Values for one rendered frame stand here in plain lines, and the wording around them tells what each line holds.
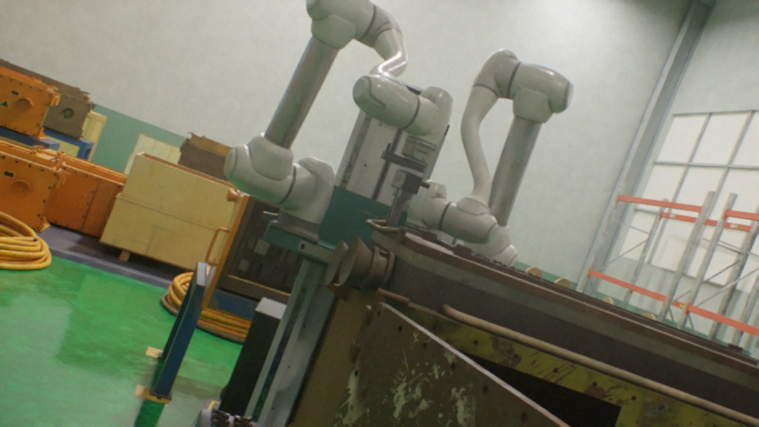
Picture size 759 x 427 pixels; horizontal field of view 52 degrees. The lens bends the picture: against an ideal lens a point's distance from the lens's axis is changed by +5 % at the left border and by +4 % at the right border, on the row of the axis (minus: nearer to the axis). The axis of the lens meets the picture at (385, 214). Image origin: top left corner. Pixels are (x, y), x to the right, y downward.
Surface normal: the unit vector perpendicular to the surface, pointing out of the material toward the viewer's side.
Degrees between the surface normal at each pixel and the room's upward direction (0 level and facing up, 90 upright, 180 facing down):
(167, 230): 90
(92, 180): 90
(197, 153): 90
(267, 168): 103
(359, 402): 90
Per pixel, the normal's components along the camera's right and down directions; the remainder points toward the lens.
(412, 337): -0.83, -0.31
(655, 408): 0.22, 0.10
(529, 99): -0.42, 0.14
